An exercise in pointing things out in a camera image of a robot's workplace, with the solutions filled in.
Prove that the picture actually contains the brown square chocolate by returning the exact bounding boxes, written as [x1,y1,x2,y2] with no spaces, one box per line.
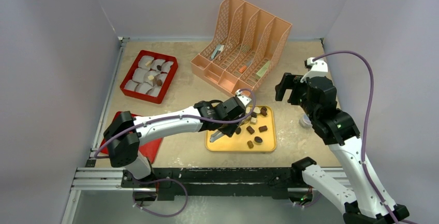
[245,126,255,135]

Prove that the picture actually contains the metal tongs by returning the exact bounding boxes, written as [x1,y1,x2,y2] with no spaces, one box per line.
[209,129,225,143]

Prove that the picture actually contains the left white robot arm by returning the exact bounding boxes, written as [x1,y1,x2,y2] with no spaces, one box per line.
[104,95,253,187]

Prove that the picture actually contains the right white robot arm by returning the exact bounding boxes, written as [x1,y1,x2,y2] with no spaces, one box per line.
[275,73,409,223]

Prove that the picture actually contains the brown bar chocolate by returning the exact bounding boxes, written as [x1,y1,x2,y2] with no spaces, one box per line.
[258,125,268,132]

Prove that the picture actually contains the milk ribbed chocolate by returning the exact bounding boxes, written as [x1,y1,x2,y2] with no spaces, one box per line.
[247,141,254,149]

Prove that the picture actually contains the red chocolate box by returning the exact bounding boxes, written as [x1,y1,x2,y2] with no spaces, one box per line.
[120,50,179,104]

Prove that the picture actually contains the small clear cup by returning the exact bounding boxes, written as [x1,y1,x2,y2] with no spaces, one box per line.
[299,114,312,129]

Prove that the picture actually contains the yellow tray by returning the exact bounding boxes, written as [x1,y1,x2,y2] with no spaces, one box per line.
[205,106,276,153]

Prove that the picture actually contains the orange file organizer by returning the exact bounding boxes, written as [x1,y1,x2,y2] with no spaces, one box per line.
[191,0,292,96]

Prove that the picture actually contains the black base frame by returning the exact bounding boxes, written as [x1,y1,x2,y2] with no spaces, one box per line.
[121,167,316,204]

